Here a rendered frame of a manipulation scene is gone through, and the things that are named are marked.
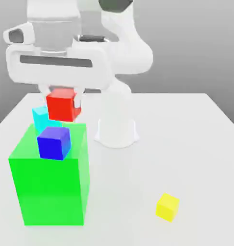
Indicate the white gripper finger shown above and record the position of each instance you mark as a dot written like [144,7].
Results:
[43,90]
[79,97]

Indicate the large green box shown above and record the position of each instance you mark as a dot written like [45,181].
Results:
[49,190]

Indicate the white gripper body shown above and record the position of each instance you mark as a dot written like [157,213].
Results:
[57,76]

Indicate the small red cube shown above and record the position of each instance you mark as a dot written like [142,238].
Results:
[60,107]

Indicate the small blue cube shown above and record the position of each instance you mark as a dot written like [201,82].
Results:
[51,147]

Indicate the small cyan cube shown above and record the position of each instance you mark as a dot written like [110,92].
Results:
[39,118]

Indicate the small yellow cube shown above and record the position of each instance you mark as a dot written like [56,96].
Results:
[166,208]

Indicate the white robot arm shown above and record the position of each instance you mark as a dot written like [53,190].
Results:
[118,107]

